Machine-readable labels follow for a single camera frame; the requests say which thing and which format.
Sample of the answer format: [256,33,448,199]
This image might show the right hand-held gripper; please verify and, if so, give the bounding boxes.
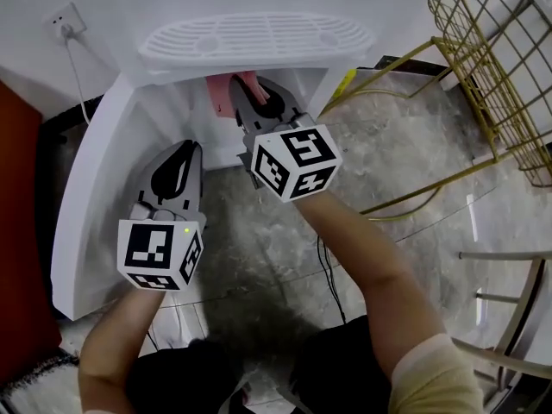
[227,75,344,204]

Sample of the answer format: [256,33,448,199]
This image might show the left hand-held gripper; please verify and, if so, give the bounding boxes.
[116,140,208,293]

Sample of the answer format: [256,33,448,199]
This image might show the pink cloth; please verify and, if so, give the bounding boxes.
[205,70,271,118]

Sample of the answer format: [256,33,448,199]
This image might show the person's left forearm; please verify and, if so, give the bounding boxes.
[77,285,167,414]

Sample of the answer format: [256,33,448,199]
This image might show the person's right forearm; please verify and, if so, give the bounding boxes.
[292,190,448,379]

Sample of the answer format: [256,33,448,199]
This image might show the white slotted drip tray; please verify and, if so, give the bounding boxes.
[137,11,376,75]

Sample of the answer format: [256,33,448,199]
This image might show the small yellow object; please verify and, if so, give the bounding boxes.
[330,68,358,103]

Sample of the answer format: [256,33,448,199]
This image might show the black and white striped blanket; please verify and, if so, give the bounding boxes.
[0,347,85,414]

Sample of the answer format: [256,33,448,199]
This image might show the person's black trousers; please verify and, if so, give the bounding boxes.
[124,315,394,414]

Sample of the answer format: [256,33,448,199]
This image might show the wooden chair with brown seat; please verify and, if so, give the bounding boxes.
[450,249,552,405]

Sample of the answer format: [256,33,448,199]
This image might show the person's cream shirt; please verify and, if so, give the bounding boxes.
[387,332,486,414]

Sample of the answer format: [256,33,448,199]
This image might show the white power cable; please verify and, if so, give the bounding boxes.
[61,23,94,127]

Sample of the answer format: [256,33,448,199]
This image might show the gold wire chair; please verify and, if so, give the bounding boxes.
[318,0,552,228]

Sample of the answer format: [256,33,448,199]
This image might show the white wall socket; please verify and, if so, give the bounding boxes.
[44,1,88,41]

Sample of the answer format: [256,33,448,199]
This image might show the black cable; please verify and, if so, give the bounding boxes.
[316,234,348,326]

